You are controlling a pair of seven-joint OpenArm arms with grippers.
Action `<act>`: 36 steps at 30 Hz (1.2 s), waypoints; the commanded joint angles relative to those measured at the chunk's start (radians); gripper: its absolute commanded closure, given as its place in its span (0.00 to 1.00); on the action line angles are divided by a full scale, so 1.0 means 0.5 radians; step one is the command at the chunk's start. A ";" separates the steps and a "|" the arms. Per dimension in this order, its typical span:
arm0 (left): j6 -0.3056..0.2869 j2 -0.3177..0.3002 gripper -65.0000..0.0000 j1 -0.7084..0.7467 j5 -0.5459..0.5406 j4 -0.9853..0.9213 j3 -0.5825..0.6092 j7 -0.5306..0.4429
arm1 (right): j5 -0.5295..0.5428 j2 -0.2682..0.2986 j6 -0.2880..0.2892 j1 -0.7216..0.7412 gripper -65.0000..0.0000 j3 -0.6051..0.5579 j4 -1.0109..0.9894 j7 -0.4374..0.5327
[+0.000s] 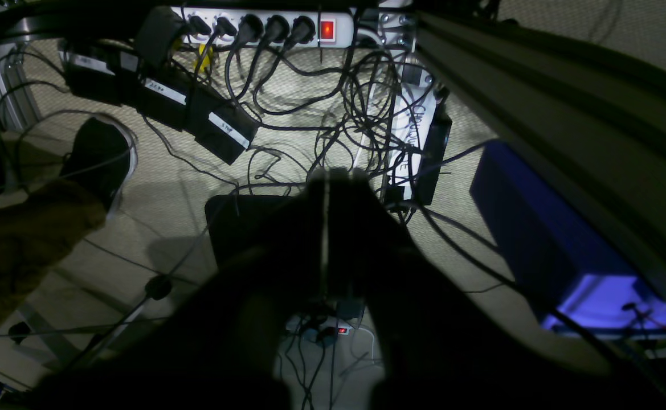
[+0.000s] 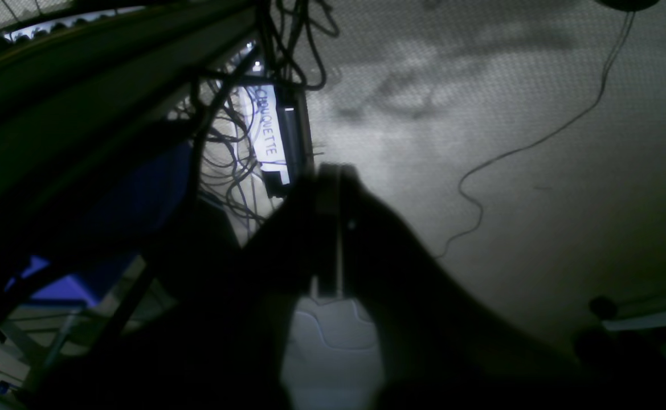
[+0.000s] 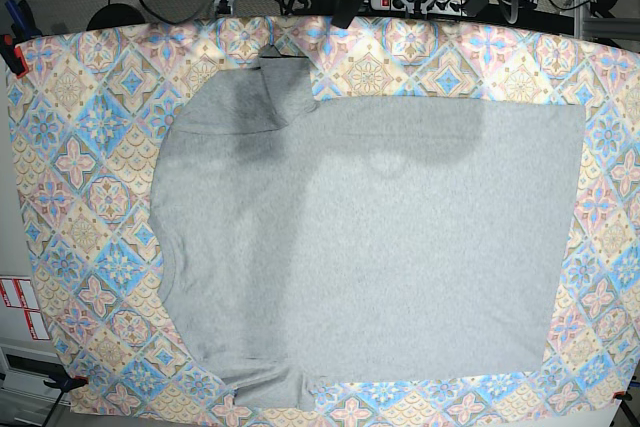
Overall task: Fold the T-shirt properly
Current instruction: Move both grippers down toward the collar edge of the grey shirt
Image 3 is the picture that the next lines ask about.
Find orange black clamp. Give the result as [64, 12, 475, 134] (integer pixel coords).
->
[43, 375, 88, 393]
[1, 34, 28, 79]
[614, 392, 633, 402]

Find red white labels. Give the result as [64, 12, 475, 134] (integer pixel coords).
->
[1, 276, 50, 341]

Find grey T-shirt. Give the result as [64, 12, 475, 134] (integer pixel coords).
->
[149, 57, 585, 410]

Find orange black clamp upper left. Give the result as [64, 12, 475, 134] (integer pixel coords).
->
[1, 34, 28, 79]

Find patterned tile tablecloth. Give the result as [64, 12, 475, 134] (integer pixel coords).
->
[6, 17, 639, 426]

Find white power strip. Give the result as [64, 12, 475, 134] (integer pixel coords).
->
[369, 0, 466, 16]

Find orange black clamp lower left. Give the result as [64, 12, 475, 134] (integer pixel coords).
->
[43, 375, 88, 393]

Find orange black clamp lower right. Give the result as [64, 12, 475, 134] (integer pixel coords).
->
[614, 392, 633, 402]

